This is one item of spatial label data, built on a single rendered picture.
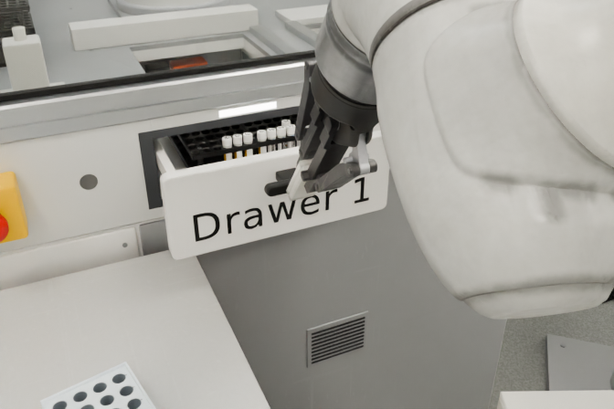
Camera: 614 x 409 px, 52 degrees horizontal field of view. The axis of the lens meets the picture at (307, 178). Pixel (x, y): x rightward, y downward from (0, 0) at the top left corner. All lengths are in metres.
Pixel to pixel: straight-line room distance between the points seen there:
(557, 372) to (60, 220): 1.35
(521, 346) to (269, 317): 1.01
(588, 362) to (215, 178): 1.35
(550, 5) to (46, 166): 0.64
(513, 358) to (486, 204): 1.58
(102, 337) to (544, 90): 0.60
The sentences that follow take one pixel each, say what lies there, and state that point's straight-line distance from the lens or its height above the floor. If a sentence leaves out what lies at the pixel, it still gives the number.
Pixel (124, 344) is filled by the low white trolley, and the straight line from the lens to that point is 0.75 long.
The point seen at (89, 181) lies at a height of 0.88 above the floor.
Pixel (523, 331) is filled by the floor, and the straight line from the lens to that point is 1.95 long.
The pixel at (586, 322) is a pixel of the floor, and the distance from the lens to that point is 2.05.
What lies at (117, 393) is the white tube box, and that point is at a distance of 0.65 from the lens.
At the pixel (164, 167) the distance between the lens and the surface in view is 0.80.
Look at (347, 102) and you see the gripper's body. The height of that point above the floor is 1.07.
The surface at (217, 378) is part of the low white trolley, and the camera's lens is 0.69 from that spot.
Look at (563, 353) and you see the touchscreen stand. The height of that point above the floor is 0.03.
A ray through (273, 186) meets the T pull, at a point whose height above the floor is 0.91.
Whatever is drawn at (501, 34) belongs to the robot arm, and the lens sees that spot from 0.30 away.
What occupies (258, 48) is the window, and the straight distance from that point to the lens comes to 0.84.
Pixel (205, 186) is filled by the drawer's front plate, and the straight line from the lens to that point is 0.72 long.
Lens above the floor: 1.26
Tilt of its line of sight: 29 degrees down
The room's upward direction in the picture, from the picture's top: straight up
